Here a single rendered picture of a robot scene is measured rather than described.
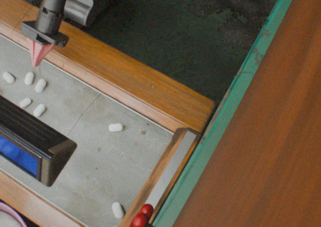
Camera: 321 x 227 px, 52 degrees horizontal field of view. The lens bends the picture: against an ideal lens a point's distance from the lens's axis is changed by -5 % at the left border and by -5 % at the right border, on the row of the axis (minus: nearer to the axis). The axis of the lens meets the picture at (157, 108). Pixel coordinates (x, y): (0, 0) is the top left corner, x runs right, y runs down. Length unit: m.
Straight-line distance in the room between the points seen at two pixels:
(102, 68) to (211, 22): 1.09
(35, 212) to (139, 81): 0.40
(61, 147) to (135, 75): 0.42
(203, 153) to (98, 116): 0.59
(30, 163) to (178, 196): 0.28
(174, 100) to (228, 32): 1.07
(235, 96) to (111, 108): 0.58
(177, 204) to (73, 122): 0.62
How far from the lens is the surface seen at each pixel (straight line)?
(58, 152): 0.49
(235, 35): 1.88
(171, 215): 0.30
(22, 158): 0.53
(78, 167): 0.86
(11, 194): 0.87
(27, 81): 0.94
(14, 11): 1.05
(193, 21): 1.88
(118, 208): 0.81
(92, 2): 0.77
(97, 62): 0.91
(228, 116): 0.32
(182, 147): 0.73
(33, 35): 0.84
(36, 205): 0.85
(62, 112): 0.90
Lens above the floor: 1.57
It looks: 71 degrees down
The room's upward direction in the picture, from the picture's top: 4 degrees clockwise
